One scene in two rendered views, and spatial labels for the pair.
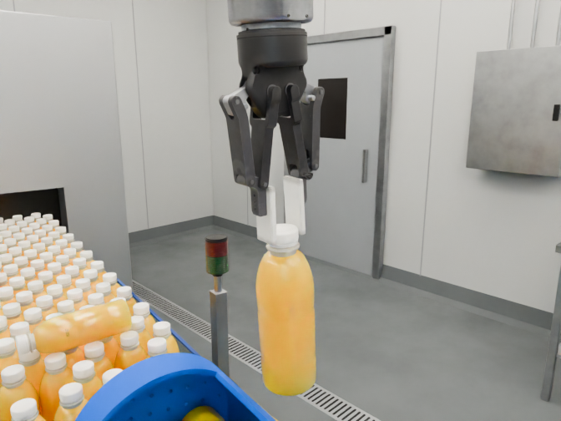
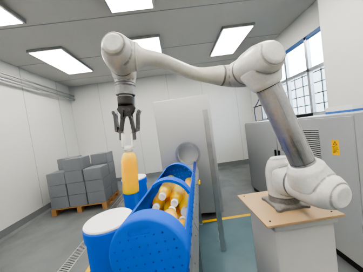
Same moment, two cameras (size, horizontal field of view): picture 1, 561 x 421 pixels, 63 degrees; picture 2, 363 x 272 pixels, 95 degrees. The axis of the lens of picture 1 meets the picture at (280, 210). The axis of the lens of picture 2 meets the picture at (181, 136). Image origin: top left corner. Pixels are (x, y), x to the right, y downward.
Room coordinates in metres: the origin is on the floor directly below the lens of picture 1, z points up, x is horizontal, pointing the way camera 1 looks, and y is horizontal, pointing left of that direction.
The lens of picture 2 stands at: (0.92, 0.71, 1.51)
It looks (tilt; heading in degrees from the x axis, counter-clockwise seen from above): 2 degrees down; 223
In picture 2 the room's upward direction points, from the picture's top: 8 degrees counter-clockwise
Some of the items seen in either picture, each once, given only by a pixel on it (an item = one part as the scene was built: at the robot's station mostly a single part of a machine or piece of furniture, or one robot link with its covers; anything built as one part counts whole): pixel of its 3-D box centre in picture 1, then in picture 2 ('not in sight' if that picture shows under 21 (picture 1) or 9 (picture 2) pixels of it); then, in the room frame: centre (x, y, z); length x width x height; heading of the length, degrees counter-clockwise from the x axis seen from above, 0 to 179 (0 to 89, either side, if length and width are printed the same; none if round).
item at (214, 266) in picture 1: (217, 262); not in sight; (1.20, 0.18, 1.18); 0.06 x 0.06 x 0.05
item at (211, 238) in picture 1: (217, 264); not in sight; (1.20, 0.18, 1.18); 0.06 x 0.06 x 0.16
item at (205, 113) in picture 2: not in sight; (214, 180); (-0.71, -0.40, 0.85); 0.06 x 0.06 x 1.70; 37
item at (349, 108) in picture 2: not in sight; (342, 109); (-1.38, 0.77, 1.48); 0.24 x 0.12 x 0.08; 53
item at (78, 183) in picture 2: not in sight; (85, 180); (-0.32, -3.80, 0.59); 1.20 x 0.80 x 1.19; 135
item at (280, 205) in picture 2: not in sight; (281, 196); (-0.14, 0.44, 1.04); 0.22 x 0.18 x 0.06; 44
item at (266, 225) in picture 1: (265, 214); (132, 140); (0.52, 0.02, 1.49); 0.03 x 0.01 x 0.07; 40
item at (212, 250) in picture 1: (216, 246); not in sight; (1.20, 0.18, 1.23); 0.06 x 0.06 x 0.04
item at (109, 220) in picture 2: not in sight; (109, 219); (0.55, -0.33, 1.03); 0.28 x 0.28 x 0.01
